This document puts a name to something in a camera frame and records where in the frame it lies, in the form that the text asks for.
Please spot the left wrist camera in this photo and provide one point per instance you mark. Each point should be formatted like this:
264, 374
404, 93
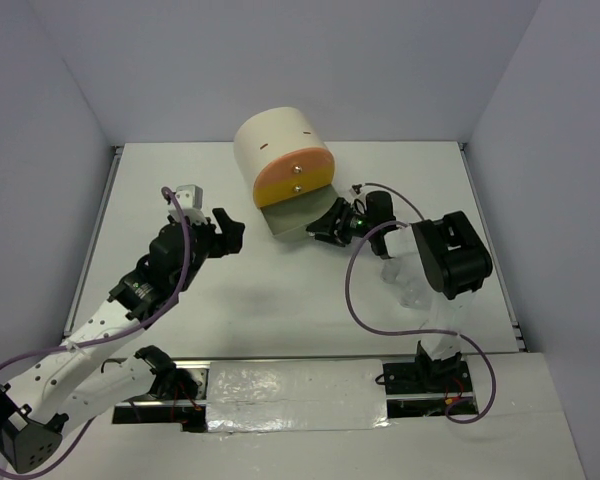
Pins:
190, 199

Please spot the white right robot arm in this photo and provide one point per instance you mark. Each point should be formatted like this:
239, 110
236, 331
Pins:
440, 265

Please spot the cream round drawer organizer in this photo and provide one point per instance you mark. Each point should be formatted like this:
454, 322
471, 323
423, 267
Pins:
270, 135

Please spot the grey bottom drawer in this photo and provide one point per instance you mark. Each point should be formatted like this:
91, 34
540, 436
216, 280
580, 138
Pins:
287, 220

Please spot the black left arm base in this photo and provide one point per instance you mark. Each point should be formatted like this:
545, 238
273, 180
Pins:
177, 395

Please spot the silver foil tape panel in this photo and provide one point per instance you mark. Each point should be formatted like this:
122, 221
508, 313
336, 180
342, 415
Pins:
263, 397

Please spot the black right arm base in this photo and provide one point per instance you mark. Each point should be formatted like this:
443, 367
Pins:
424, 375

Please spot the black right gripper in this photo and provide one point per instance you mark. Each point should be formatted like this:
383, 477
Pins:
328, 227

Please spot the orange top drawer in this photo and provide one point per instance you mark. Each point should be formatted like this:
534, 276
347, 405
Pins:
312, 168

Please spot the yellow drawer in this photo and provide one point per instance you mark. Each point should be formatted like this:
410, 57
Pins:
272, 187

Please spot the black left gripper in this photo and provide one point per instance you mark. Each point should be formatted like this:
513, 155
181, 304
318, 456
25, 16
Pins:
231, 239

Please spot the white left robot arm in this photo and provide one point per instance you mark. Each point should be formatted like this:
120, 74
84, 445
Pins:
63, 391

